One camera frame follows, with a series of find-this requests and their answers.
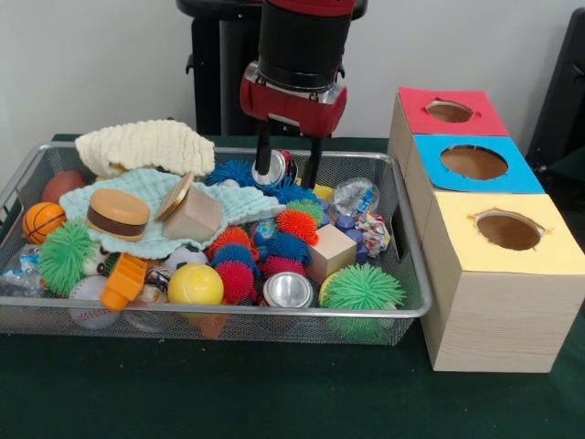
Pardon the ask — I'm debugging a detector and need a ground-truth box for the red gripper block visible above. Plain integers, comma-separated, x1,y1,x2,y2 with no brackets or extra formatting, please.
239,61,348,190

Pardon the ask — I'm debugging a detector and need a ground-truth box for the cream waffle cloth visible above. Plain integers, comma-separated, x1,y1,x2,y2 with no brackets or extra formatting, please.
75,119,217,178

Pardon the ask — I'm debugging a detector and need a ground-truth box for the wooden box with three holes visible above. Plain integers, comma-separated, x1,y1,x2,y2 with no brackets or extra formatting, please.
387,86,585,374

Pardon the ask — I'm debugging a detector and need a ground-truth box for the crushed red soda can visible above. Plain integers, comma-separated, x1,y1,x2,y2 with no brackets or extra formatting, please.
250,149,298,187

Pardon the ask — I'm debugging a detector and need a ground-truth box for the plain wooden block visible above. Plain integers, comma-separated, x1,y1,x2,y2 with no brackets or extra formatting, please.
160,185,224,243

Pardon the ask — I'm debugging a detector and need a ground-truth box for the large green spiky ball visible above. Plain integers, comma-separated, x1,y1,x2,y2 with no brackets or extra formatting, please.
318,262,407,342

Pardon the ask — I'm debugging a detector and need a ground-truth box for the light teal waffle cloth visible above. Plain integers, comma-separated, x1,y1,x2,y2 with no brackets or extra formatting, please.
58,167,287,255

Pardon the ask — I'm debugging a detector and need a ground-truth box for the yellow ball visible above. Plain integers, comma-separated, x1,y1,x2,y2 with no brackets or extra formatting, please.
166,263,225,306

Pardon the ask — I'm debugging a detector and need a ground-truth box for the toy hamburger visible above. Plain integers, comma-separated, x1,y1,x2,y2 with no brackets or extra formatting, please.
85,187,152,242

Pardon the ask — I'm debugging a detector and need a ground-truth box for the orange plastic toy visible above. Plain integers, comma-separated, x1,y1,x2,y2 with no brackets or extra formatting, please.
100,253,149,312

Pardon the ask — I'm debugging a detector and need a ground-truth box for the small brown football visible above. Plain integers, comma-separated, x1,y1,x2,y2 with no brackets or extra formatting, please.
41,170,89,205

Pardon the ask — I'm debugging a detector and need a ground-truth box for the dark green tablecloth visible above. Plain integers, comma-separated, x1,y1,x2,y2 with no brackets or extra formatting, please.
0,133,585,439

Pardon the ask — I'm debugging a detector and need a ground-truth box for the small orange basketball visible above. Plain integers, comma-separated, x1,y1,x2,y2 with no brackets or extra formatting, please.
21,201,69,245

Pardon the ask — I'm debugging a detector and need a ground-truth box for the black chair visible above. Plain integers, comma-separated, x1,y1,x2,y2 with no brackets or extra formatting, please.
525,7,585,184

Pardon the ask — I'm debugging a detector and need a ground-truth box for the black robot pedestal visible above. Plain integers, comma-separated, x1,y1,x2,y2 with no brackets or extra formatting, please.
175,0,369,137

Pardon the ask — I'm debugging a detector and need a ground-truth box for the shallow wire mesh bin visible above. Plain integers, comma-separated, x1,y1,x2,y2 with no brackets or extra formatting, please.
0,141,434,345

